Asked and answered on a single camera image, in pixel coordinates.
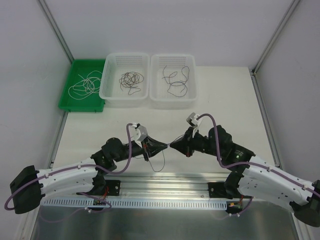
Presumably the purple white wire bundle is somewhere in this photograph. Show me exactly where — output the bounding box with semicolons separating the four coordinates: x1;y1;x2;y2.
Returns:
134;134;186;173

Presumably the dark wire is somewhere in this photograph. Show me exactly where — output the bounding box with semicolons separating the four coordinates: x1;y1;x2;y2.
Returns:
166;81;188;98
163;65;191;87
161;65;171;85

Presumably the brown wire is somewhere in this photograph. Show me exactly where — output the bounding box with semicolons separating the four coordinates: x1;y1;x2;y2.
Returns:
124;71;145;87
118;72;141;89

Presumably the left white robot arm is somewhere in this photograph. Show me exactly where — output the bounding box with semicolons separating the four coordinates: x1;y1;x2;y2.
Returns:
4;137;168;214

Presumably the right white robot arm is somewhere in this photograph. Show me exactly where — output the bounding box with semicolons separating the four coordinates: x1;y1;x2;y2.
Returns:
170;125;320;227

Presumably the right white plastic basket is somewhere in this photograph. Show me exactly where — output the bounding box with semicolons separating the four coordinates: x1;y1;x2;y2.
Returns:
149;54;198;110

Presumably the white plastic basket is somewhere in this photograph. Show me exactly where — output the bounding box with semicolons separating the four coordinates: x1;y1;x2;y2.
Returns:
99;52;150;108
149;54;198;110

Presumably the green plastic tray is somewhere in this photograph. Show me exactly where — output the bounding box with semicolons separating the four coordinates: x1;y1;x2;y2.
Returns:
58;59;105;113

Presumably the left white plastic basket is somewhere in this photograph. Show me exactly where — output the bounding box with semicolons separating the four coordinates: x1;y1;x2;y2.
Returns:
99;52;150;108

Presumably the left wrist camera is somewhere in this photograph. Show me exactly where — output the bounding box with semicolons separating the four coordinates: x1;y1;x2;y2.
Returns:
130;122;148;148

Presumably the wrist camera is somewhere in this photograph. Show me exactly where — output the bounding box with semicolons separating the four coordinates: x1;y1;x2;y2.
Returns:
130;122;148;148
186;112;202;137

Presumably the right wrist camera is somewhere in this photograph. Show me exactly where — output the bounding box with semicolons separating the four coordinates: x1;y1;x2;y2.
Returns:
186;112;202;137

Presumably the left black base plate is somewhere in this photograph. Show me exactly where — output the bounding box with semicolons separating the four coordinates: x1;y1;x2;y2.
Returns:
101;179;121;197

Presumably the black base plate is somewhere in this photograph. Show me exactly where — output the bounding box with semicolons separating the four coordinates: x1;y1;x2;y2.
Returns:
101;179;121;197
207;182;233;199

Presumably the aluminium mounting rail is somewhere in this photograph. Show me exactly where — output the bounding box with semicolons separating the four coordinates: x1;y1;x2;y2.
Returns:
31;171;283;201

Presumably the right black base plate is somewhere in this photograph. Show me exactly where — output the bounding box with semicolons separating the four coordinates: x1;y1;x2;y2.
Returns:
207;182;233;199

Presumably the white slotted cable duct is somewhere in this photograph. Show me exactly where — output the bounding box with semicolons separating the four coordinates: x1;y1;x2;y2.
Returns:
41;197;227;211

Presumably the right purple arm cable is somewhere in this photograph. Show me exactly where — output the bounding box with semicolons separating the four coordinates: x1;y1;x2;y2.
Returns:
197;113;320;198

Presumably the left aluminium frame post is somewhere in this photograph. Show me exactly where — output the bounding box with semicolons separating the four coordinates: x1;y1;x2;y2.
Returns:
36;0;75;64

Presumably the aluminium frame post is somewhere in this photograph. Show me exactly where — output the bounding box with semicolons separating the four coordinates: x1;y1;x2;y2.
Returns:
251;0;301;76
36;0;75;64

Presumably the right aluminium frame post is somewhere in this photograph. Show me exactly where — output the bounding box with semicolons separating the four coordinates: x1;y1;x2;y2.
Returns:
251;0;301;76

